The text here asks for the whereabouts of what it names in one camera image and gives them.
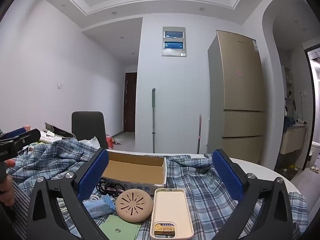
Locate blue towel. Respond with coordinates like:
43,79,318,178
284,116,296,133

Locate blue plaid cloth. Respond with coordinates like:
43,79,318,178
6,137,309,240

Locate black door frame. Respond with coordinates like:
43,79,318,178
304,44,320,171

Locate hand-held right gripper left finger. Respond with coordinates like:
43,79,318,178
26,147,109,240

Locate white toilet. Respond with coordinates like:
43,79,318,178
311,141,320,168

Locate red item on floor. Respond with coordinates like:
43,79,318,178
105,134,122,145

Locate person's left hand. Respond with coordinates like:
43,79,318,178
0,159,16,207

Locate green card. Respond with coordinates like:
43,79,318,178
99,215,142,240

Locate blue tissue packet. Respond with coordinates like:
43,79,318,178
82,195,116,218

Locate black chair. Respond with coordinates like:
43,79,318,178
71,111,109,150

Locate grey electrical panel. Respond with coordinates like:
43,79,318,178
161,26,187,58

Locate black cable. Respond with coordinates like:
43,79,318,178
96,177,127,198

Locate pile of papers and packets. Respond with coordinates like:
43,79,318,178
21,129,64,153

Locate wall shelf with bottles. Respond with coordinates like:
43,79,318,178
281,65,295,101

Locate cream phone case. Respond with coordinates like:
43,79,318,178
150,188,195,240

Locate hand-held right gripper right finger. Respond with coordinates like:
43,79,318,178
212,149,294,240

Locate clear plastic bag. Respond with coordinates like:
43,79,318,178
79,136,101,151

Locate cardboard box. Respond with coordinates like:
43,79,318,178
101,150,167,197

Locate beige round slotted disc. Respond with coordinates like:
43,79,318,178
115,189,153,223

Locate gold refrigerator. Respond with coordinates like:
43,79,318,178
207,30,267,165

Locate dark wooden door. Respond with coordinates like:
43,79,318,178
123,72,137,133

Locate green handled mop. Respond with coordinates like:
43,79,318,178
151,88,157,153

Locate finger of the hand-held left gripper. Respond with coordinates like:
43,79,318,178
0,127,27,140
10,129,42,153

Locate beige vanity cabinet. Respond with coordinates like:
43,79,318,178
279,125,308,155

